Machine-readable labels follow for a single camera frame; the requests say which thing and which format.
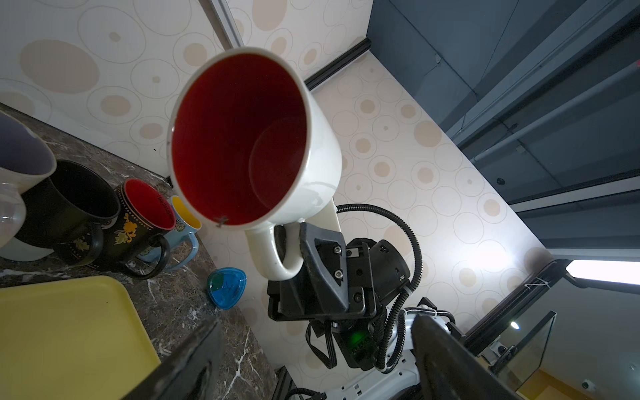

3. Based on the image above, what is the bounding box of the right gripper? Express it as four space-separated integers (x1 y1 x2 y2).
267 223 409 323

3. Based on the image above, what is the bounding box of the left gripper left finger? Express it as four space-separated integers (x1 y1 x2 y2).
124 320 223 399

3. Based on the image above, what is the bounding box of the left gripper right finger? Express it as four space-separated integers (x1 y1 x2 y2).
411 316 518 400

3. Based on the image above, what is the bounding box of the white cream mug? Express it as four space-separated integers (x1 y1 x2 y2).
167 47 342 281

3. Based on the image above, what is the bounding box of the blue butterfly mug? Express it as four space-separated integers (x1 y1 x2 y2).
163 195 202 272

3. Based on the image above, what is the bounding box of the white bottom dark mug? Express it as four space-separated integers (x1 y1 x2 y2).
1 160 120 266

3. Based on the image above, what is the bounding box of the pink mug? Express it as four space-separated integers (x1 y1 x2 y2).
1 113 57 246

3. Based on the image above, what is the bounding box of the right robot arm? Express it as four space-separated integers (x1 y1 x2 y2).
267 203 457 399

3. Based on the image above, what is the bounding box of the white cup blue lid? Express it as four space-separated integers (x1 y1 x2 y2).
207 268 247 310

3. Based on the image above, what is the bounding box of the yellow plastic tray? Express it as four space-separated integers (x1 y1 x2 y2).
1 276 161 399

